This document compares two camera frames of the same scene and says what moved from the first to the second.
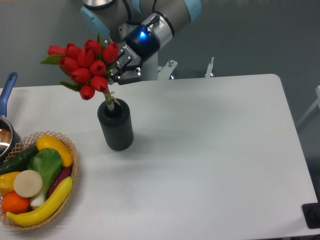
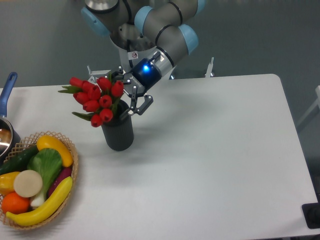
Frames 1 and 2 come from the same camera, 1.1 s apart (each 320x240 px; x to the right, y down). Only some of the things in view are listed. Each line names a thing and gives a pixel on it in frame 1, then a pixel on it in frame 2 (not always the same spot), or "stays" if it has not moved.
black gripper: (141, 44) -> (143, 76)
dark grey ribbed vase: (117, 125) stays
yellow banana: (35, 216) stays
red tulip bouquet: (89, 66) -> (98, 99)
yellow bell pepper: (7, 181) stays
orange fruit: (12, 203) stays
